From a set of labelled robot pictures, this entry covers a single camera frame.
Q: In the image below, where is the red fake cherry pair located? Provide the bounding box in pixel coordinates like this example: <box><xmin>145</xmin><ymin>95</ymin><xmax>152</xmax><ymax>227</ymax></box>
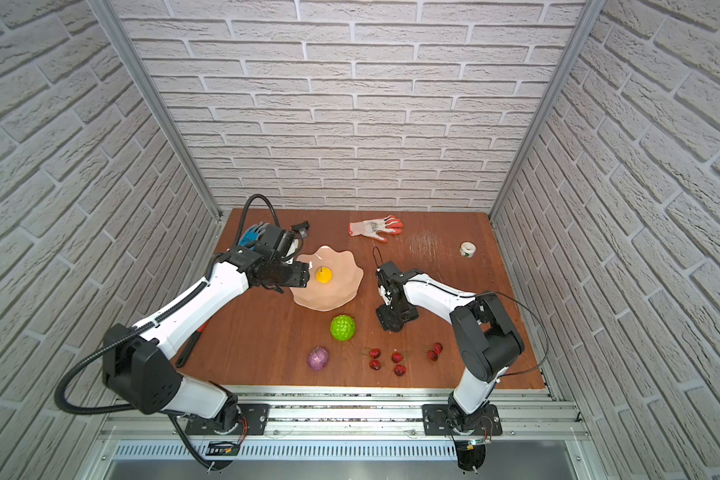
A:
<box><xmin>361</xmin><ymin>348</ymin><xmax>381</xmax><ymax>371</ymax></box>
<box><xmin>390</xmin><ymin>351</ymin><xmax>407</xmax><ymax>377</ymax></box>
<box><xmin>426</xmin><ymin>342</ymin><xmax>443</xmax><ymax>362</ymax></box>

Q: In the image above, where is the green bumpy fake fruit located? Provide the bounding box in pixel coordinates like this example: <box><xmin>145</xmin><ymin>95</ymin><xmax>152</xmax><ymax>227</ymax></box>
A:
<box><xmin>330</xmin><ymin>314</ymin><xmax>356</xmax><ymax>342</ymax></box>

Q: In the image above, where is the yellow fake lemon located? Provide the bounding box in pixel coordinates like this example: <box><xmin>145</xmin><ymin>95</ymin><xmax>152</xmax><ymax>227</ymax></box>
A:
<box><xmin>315</xmin><ymin>266</ymin><xmax>333</xmax><ymax>284</ymax></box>

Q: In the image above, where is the purple fake passion fruit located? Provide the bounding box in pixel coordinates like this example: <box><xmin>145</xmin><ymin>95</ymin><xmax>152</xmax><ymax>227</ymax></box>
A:
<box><xmin>307</xmin><ymin>346</ymin><xmax>330</xmax><ymax>371</ymax></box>

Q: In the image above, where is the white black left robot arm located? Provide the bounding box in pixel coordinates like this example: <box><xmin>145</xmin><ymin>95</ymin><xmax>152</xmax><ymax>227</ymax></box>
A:
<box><xmin>102</xmin><ymin>223</ymin><xmax>309</xmax><ymax>431</ymax></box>

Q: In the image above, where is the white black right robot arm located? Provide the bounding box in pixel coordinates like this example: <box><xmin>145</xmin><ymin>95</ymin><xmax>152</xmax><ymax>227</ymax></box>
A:
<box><xmin>376</xmin><ymin>262</ymin><xmax>525</xmax><ymax>432</ymax></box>

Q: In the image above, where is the pink wavy fruit bowl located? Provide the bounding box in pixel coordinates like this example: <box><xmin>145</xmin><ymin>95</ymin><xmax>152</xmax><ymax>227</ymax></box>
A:
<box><xmin>291</xmin><ymin>245</ymin><xmax>364</xmax><ymax>312</ymax></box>

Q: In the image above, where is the blue grey work glove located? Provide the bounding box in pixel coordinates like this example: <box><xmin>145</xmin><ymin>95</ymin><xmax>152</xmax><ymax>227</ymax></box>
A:
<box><xmin>237</xmin><ymin>222</ymin><xmax>266</xmax><ymax>246</ymax></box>

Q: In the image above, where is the small black clip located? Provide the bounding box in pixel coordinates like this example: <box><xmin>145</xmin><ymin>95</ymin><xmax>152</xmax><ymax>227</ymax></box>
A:
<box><xmin>291</xmin><ymin>221</ymin><xmax>310</xmax><ymax>238</ymax></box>

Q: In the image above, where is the white red work glove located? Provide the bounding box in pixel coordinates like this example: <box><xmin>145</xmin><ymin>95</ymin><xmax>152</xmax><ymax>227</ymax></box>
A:
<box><xmin>348</xmin><ymin>215</ymin><xmax>404</xmax><ymax>243</ymax></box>

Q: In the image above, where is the white tape roll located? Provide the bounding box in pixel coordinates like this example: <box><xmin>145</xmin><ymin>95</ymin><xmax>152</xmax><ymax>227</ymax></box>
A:
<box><xmin>459</xmin><ymin>242</ymin><xmax>477</xmax><ymax>258</ymax></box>

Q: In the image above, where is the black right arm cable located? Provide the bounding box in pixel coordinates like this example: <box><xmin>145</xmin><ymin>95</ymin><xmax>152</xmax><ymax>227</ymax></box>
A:
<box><xmin>371</xmin><ymin>245</ymin><xmax>550</xmax><ymax>379</ymax></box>

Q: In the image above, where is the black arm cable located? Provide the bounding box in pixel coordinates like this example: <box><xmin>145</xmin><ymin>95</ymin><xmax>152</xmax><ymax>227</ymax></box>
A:
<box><xmin>371</xmin><ymin>245</ymin><xmax>550</xmax><ymax>379</ymax></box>
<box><xmin>53</xmin><ymin>193</ymin><xmax>282</xmax><ymax>416</ymax></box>

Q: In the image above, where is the red handled tool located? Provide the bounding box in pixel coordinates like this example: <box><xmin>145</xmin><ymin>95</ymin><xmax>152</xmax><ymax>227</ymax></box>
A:
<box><xmin>175</xmin><ymin>323</ymin><xmax>207</xmax><ymax>369</ymax></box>

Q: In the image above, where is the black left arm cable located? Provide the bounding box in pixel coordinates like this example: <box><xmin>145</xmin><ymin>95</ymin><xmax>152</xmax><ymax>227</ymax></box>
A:
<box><xmin>53</xmin><ymin>193</ymin><xmax>282</xmax><ymax>416</ymax></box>

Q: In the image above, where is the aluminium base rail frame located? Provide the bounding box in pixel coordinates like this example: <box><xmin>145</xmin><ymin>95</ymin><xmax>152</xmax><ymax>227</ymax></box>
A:
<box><xmin>77</xmin><ymin>386</ymin><xmax>605</xmax><ymax>479</ymax></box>

